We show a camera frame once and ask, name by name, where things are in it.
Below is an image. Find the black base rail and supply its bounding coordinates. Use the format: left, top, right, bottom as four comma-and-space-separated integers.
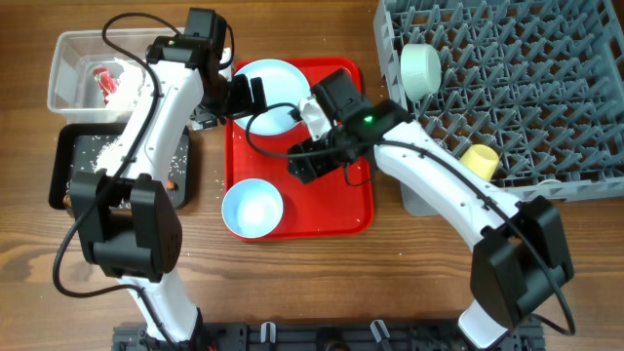
111, 319, 546, 351

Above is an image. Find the mint green bowl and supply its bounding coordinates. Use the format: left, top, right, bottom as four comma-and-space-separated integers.
400, 44, 442, 102

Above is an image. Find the yellow plastic cup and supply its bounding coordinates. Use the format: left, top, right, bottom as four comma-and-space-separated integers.
459, 144, 499, 181

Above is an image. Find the white rice pile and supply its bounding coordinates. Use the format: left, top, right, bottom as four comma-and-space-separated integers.
67, 134, 189, 186

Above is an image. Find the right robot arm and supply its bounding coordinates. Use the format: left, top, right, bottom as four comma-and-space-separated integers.
288, 69, 575, 349

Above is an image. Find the black plastic tray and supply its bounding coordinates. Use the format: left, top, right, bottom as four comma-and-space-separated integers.
48, 123, 191, 210

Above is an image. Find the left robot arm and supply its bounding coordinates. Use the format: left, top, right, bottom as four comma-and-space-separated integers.
53, 8, 266, 350

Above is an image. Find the clear plastic bin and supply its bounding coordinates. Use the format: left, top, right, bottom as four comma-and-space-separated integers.
47, 30, 204, 124

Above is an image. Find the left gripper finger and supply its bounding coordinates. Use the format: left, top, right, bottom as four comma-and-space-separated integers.
228, 75, 252, 117
250, 77, 267, 113

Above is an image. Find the light blue bowl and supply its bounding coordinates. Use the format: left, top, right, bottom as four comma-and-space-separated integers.
221, 178, 284, 239

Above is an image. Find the brown food scrap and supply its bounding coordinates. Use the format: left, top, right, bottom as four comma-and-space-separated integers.
62, 194, 72, 211

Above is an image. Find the red serving tray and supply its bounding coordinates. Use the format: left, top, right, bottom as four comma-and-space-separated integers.
224, 57, 374, 242

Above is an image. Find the large light blue plate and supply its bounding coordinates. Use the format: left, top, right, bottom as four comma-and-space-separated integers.
237, 58, 311, 137

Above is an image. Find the grey dishwasher rack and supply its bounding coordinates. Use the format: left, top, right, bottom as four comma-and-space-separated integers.
373, 1, 623, 201

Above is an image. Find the red snack wrapper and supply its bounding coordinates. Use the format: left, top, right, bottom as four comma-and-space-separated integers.
93, 66, 119, 105

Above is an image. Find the white tissue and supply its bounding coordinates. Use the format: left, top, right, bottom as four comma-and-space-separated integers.
106, 58, 144, 110

